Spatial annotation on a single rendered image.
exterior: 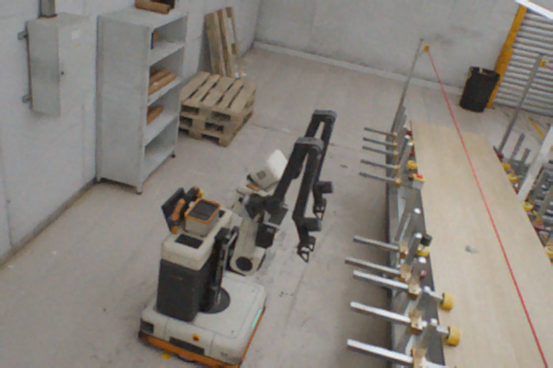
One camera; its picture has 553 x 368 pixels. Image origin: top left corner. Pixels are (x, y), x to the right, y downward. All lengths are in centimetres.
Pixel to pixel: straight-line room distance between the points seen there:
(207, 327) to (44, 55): 201
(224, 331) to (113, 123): 225
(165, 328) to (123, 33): 235
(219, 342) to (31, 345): 114
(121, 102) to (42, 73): 102
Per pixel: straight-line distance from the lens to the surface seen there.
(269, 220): 271
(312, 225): 247
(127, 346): 336
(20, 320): 359
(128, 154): 461
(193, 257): 277
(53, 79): 358
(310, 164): 231
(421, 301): 245
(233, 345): 305
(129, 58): 430
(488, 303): 295
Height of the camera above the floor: 251
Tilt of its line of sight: 29 degrees down
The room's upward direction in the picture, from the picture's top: 12 degrees clockwise
